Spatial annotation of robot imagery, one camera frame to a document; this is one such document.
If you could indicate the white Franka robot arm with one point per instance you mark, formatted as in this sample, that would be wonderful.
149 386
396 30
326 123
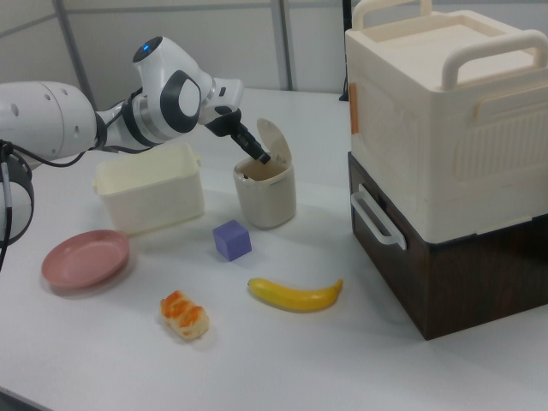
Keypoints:
47 115

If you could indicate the grey metal partition post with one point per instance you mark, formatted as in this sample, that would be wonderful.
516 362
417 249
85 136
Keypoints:
289 43

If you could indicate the purple cube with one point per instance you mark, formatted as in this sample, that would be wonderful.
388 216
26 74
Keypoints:
231 242

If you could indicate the cream plastic storage box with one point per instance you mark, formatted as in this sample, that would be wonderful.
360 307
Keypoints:
428 150

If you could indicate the white plastic basket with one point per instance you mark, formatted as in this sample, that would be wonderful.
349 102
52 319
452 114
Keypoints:
154 201

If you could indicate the toy salmon sushi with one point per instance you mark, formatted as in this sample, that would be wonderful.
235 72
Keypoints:
185 317

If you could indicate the dark wood drawer box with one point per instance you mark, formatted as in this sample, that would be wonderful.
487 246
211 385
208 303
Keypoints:
471 282

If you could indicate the orange box latch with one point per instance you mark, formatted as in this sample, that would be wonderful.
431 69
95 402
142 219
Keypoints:
353 109

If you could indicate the yellow toy banana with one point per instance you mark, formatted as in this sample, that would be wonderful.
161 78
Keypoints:
295 297

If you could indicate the pink plate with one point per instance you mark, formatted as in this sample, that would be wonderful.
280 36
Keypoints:
83 263

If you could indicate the beige trash can with lid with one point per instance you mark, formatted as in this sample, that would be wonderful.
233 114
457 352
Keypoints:
265 201

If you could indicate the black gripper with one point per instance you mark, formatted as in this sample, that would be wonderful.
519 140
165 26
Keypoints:
222 124

